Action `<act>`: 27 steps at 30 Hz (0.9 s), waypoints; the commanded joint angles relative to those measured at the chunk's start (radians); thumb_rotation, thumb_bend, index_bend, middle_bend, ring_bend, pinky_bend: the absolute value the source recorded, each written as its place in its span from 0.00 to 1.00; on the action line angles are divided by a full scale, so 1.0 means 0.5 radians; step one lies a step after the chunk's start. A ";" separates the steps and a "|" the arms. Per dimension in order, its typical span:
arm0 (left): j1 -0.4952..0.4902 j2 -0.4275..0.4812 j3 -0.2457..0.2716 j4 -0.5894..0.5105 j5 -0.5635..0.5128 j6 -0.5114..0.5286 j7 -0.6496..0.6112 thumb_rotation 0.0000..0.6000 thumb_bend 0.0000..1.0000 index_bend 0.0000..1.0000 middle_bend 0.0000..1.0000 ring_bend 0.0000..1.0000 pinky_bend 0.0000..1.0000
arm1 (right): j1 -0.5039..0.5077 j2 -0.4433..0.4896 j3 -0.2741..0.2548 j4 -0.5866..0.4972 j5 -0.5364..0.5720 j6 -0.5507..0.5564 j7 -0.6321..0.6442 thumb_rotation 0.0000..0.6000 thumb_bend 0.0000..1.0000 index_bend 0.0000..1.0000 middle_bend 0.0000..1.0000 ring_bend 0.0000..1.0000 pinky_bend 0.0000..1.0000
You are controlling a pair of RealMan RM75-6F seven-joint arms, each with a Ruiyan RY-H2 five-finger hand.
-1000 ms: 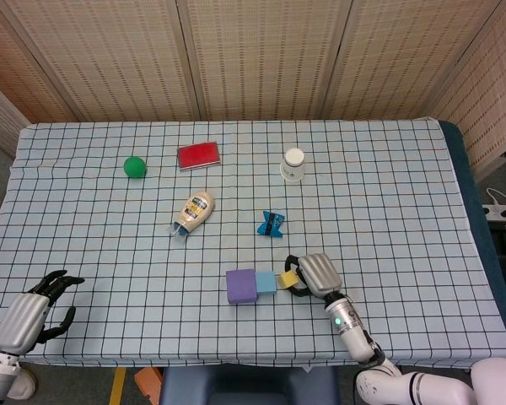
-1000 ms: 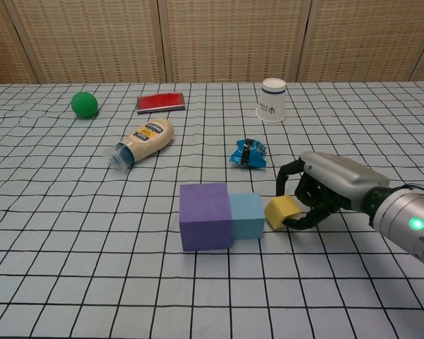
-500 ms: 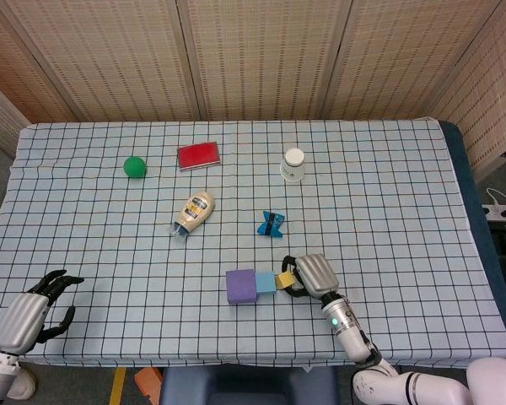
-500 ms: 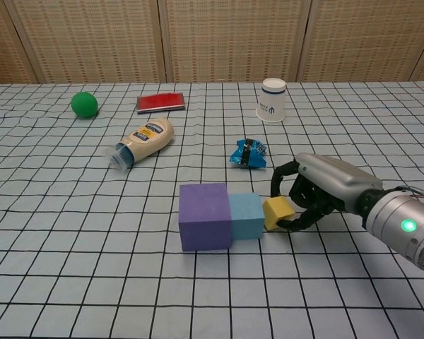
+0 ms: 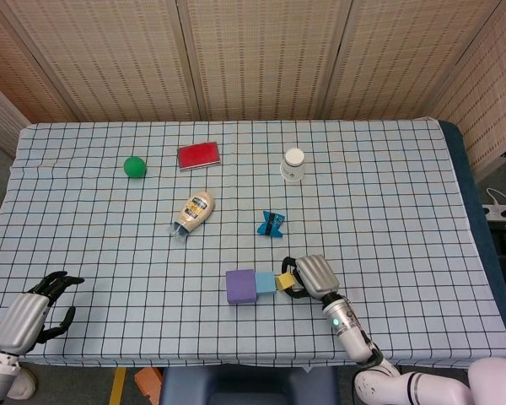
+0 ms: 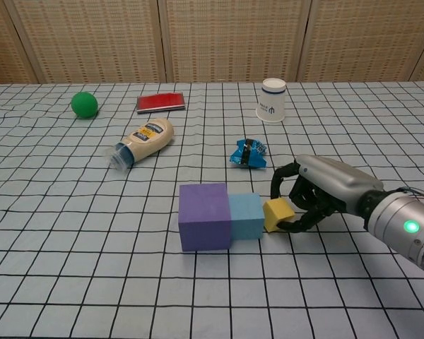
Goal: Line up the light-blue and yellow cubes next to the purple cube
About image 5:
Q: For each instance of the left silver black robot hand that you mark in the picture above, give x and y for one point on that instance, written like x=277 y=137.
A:
x=21 y=322

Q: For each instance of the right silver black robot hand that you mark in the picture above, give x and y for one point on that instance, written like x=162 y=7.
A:
x=318 y=276

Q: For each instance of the small yellow foam cube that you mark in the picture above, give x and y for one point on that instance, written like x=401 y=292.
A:
x=284 y=282

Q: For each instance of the medium light blue foam cube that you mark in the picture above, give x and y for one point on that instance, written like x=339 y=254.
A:
x=265 y=282

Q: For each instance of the large purple foam cube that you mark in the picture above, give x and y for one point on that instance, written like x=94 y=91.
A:
x=240 y=287

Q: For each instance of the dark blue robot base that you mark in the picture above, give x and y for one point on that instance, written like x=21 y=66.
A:
x=244 y=386

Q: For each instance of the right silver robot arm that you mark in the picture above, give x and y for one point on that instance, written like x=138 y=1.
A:
x=350 y=333

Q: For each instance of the crumpled blue snack wrapper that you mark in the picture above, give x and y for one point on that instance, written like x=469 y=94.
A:
x=270 y=223

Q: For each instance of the upturned white paper cup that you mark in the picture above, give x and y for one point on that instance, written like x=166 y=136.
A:
x=293 y=166

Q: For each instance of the light blue checkered tablecloth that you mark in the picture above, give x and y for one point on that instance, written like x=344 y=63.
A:
x=109 y=236

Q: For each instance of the mayonnaise squeeze bottle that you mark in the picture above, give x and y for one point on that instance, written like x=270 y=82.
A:
x=198 y=208

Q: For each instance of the orange object on floor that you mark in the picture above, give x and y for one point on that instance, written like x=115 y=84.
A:
x=148 y=384

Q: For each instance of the flat red tin box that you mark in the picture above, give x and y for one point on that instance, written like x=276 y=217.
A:
x=198 y=156

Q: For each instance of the dark blue table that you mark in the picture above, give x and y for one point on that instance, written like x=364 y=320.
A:
x=476 y=202

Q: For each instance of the green ball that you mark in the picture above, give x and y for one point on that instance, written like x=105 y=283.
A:
x=134 y=167

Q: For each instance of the woven bamboo folding screen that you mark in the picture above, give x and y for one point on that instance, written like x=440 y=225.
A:
x=257 y=55

